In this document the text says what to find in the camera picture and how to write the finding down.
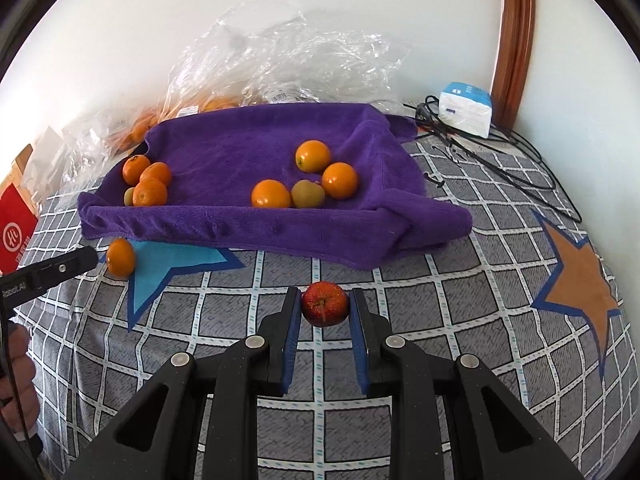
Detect large clear plastic bag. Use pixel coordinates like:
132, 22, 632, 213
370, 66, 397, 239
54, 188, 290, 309
165, 2, 416, 116

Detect small orange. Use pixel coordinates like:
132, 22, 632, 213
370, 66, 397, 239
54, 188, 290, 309
295, 140, 332, 173

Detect red paper bag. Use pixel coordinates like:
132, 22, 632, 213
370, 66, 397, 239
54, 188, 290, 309
0, 182, 40, 275

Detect grey checked blanket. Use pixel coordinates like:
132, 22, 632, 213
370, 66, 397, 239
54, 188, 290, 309
10, 125, 631, 480

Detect black cables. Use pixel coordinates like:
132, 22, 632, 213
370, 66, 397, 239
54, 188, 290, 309
405, 94, 583, 223

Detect person's left hand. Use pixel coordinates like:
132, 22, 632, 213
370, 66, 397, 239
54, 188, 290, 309
0, 324, 42, 441

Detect pile of small oranges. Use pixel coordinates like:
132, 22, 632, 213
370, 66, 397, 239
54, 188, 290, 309
117, 94, 241, 151

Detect large orange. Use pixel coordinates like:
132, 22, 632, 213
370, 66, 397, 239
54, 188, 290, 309
122, 155, 151, 186

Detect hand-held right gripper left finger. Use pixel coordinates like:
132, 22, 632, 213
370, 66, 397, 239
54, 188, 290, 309
65, 287, 303, 480

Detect blue white tissue pack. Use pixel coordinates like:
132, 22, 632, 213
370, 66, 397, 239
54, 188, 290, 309
439, 81, 493, 139

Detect red apple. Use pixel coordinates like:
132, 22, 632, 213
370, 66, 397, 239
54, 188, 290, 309
301, 282, 349, 328

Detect yellow-green round fruit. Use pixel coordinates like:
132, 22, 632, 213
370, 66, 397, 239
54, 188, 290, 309
291, 180, 326, 209

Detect purple towel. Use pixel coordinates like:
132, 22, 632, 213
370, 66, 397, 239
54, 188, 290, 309
77, 102, 473, 271

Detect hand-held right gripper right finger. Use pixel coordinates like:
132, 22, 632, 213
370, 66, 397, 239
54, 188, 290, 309
349, 287, 586, 480

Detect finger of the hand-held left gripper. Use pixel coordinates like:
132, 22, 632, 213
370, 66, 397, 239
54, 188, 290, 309
27, 246, 99, 288

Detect brown wooden door frame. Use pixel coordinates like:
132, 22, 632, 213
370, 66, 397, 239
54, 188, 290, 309
492, 0, 537, 128

